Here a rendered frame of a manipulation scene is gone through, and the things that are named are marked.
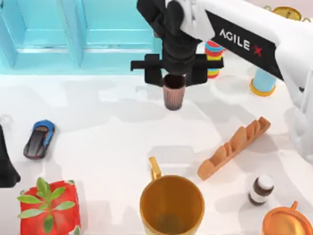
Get light blue rack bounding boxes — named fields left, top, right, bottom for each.
left=0, top=0, right=164, bottom=75

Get long brown bread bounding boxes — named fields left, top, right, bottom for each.
left=197, top=116, right=272, bottom=182

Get stack of coloured rings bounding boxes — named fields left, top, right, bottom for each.
left=204, top=41, right=224, bottom=80

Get brown ribbed cup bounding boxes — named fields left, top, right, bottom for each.
left=161, top=74, right=186, bottom=112

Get red plant pot with plant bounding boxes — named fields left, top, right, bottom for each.
left=16, top=177, right=83, bottom=235

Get blue cup with yellow base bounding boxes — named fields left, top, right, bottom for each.
left=249, top=67, right=277, bottom=97

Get copper cup with handle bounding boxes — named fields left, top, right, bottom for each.
left=261, top=201, right=313, bottom=235

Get blue and black toy car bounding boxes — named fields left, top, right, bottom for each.
left=23, top=119, right=56, bottom=160

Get brown bottle with white cap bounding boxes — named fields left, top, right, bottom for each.
left=247, top=174, right=275, bottom=206

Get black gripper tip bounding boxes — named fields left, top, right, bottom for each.
left=0, top=123, right=22, bottom=189

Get large gold mug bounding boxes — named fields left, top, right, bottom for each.
left=139, top=156, right=206, bottom=235

